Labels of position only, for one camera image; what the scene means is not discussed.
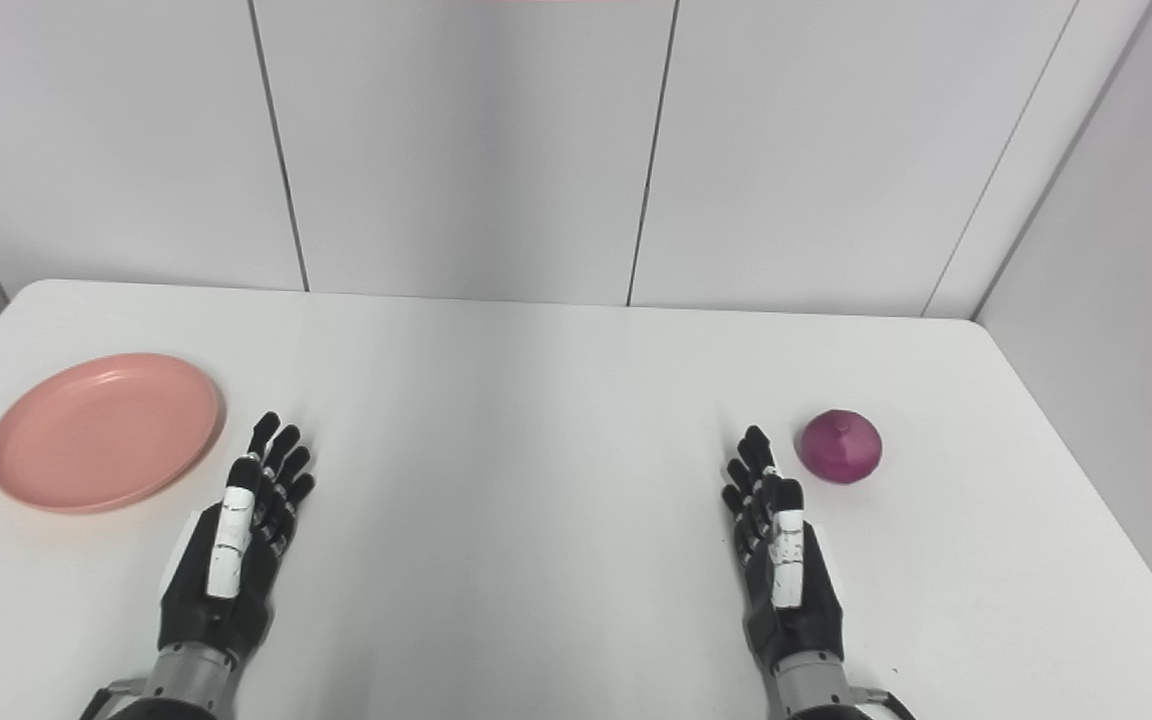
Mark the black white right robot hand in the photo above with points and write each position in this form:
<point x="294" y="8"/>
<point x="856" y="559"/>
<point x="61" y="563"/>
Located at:
<point x="804" y="600"/>

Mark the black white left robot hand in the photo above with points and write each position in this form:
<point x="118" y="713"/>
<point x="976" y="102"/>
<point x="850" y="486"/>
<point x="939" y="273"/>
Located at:
<point x="231" y="590"/>

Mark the purple onion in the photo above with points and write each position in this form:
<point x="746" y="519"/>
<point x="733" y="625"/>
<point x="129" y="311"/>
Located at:
<point x="841" y="450"/>

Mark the pink round plate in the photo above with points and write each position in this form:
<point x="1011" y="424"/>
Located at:
<point x="101" y="432"/>

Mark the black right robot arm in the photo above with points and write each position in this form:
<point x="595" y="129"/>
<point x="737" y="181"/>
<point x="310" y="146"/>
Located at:
<point x="811" y="690"/>

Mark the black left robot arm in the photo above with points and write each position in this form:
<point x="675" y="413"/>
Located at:
<point x="191" y="685"/>

